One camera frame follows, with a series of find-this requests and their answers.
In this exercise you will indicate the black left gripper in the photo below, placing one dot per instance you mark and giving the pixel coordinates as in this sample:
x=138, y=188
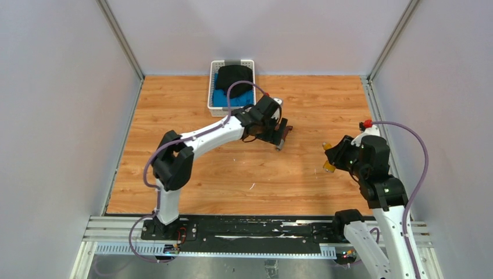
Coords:
x=275, y=136

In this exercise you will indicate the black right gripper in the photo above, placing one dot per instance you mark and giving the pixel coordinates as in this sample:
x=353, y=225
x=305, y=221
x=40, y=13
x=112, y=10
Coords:
x=335, y=154

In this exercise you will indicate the brown faucet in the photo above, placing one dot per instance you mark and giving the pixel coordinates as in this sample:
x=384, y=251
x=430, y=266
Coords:
x=280, y=146

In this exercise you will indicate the yellow brass faucet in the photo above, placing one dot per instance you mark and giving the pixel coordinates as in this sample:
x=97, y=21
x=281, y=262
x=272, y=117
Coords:
x=327, y=166

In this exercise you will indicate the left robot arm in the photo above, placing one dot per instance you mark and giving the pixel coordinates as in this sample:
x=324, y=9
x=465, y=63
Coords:
x=173, y=161

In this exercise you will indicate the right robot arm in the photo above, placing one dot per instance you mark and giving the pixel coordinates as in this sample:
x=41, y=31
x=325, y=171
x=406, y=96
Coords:
x=366, y=158

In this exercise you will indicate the blue cloth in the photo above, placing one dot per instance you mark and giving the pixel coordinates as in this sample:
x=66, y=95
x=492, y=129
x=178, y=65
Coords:
x=241, y=95

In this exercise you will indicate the black cloth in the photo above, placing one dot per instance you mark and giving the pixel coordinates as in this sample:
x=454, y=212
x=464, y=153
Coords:
x=230, y=74

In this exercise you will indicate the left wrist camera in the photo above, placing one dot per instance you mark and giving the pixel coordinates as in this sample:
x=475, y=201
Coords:
x=279, y=101

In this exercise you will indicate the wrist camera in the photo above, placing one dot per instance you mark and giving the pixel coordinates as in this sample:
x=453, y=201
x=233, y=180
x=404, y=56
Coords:
x=373, y=130
x=279, y=101

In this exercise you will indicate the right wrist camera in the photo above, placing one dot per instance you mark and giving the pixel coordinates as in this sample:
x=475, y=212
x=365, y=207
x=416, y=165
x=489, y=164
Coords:
x=373, y=130

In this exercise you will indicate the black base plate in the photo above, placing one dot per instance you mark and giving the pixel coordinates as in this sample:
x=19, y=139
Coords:
x=247, y=234

